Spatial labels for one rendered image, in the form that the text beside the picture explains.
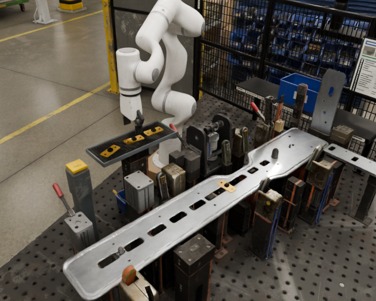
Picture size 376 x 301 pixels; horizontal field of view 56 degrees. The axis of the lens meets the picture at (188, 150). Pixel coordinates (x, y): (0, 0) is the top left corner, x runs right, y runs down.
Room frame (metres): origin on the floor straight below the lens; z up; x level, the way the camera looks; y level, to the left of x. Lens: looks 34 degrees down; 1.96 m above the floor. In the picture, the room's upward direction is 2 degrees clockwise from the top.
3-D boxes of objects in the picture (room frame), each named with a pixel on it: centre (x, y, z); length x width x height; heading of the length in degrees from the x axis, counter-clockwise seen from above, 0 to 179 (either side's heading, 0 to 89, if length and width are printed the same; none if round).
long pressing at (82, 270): (1.15, -0.16, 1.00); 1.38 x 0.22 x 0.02; 134
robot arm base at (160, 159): (1.64, 0.10, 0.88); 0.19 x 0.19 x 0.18
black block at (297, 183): (1.23, -0.48, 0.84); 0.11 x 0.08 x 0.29; 44
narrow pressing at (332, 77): (1.66, -0.71, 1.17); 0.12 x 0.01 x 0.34; 44
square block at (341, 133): (1.59, -0.79, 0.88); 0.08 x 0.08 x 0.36; 44
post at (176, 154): (1.26, 0.05, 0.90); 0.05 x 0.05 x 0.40; 44
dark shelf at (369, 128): (1.93, -0.68, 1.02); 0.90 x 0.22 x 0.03; 44
